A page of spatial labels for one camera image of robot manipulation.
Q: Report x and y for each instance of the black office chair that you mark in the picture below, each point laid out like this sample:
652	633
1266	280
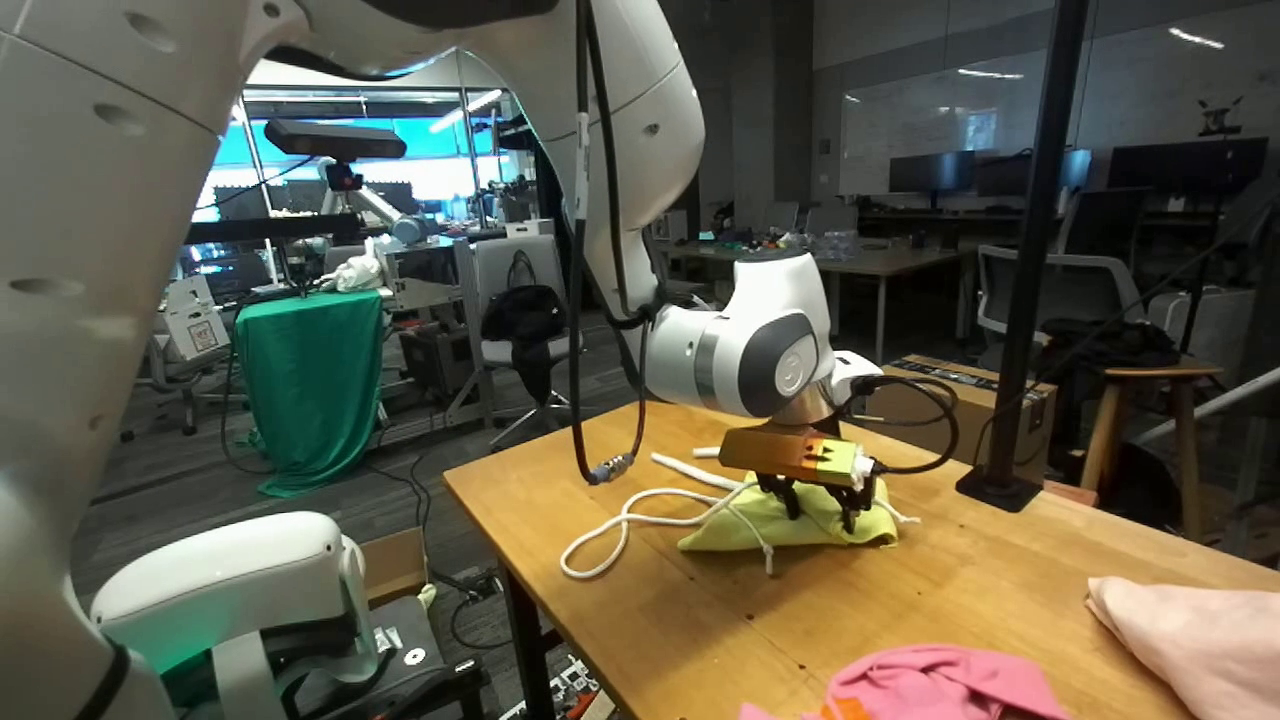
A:
525	328

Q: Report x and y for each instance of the wrist camera gold block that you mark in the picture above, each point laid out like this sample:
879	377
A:
797	453

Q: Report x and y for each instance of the light pink cloth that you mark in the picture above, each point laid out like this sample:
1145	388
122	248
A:
1218	651

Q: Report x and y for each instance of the yellow-green cloth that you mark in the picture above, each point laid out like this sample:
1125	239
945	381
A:
752	519

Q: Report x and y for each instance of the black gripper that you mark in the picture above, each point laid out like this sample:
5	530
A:
848	494

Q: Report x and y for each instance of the wooden stool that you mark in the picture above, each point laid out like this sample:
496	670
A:
1143	453

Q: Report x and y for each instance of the pink cloth orange print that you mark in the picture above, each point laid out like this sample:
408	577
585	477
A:
938	682

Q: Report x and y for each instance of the black vertical pole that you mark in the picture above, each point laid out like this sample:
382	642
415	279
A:
998	481

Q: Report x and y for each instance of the brown cardboard box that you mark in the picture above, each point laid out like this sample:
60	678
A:
949	405

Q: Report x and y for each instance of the green draped cloth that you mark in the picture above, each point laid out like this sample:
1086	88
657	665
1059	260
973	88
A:
314	384

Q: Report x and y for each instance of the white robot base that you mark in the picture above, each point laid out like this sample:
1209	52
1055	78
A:
249	620

